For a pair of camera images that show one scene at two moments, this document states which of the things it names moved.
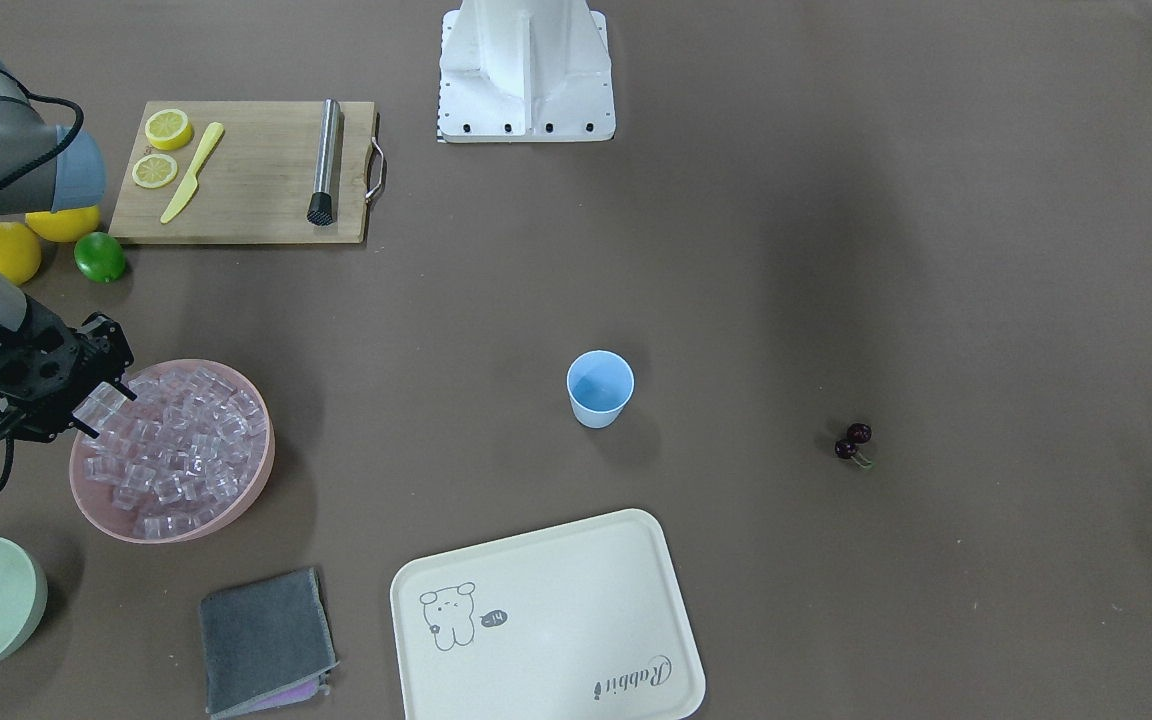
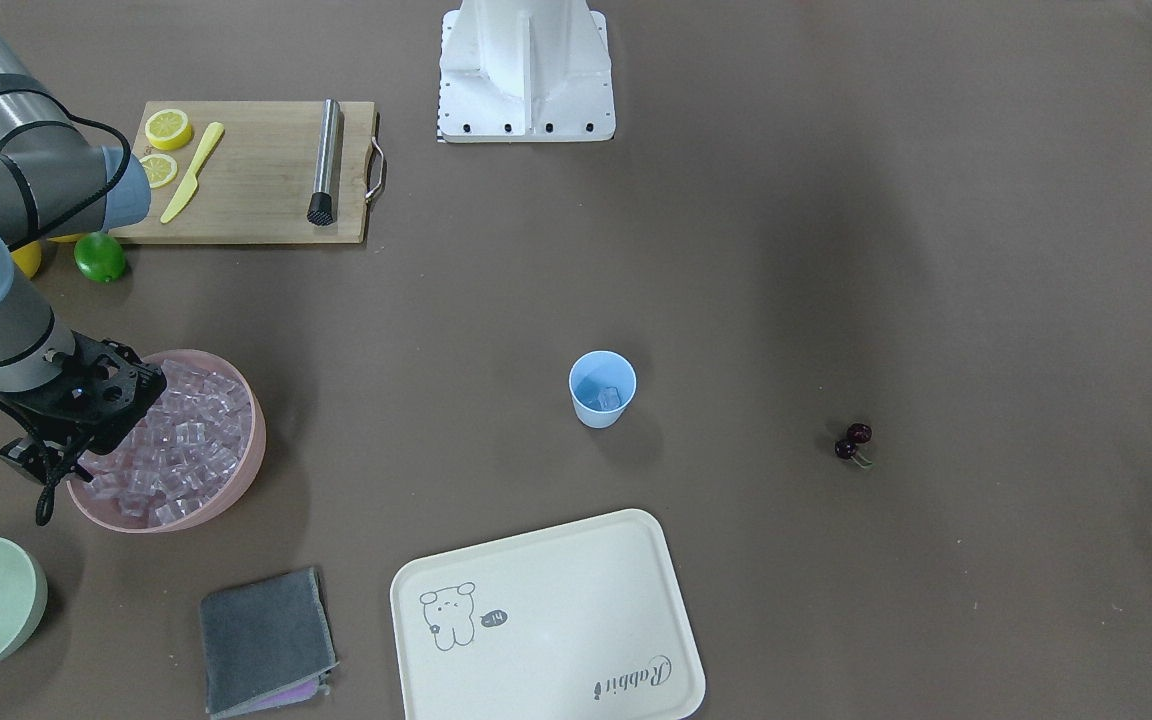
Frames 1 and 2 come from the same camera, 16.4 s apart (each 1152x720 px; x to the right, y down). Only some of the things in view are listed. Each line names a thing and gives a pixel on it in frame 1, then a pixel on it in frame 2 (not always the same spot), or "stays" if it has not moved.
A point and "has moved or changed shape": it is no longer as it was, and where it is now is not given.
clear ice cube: [100, 405] has moved or changed shape
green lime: [100, 256] stays
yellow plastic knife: [192, 181] stays
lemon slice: [168, 129] stays
